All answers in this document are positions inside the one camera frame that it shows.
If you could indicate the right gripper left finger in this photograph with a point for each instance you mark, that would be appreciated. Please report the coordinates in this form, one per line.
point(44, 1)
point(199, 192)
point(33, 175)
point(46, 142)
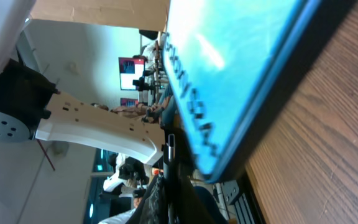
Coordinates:
point(153, 207)

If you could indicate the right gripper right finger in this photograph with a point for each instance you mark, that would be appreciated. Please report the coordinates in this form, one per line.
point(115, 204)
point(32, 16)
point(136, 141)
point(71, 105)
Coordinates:
point(193, 204)

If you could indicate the blue Samsung Galaxy smartphone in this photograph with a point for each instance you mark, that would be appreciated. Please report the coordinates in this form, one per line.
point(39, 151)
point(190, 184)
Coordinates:
point(233, 64)

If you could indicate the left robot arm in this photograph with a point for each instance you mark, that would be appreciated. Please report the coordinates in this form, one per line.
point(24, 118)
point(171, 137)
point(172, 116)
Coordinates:
point(31, 107)

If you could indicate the cardboard back panel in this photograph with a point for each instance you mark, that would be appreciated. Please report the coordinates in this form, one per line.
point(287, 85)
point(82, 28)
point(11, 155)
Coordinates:
point(139, 14)

